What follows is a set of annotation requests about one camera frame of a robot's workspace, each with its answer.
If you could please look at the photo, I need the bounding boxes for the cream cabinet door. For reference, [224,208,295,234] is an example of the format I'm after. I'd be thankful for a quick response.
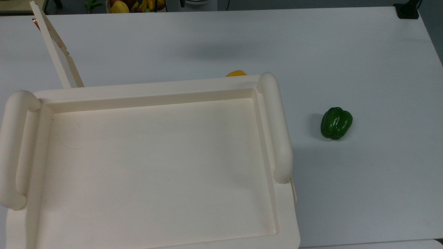
[29,1,84,89]

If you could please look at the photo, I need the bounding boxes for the cream plastic cabinet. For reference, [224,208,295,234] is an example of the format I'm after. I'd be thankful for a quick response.
[0,72,301,249]

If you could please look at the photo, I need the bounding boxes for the green bell pepper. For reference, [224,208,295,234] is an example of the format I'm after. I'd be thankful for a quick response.
[320,107,353,140]

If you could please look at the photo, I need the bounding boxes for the basket of toy fruit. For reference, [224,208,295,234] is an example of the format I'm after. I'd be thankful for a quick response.
[106,0,166,13]

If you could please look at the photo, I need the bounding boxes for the black table clamp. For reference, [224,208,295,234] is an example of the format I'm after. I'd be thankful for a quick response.
[394,0,422,19]

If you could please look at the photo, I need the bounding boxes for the wooden board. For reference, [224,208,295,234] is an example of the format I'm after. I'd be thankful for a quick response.
[0,0,48,14]

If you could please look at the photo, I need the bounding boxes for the cream tubular cabinet handle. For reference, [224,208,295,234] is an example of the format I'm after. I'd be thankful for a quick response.
[0,90,42,211]
[256,72,293,184]

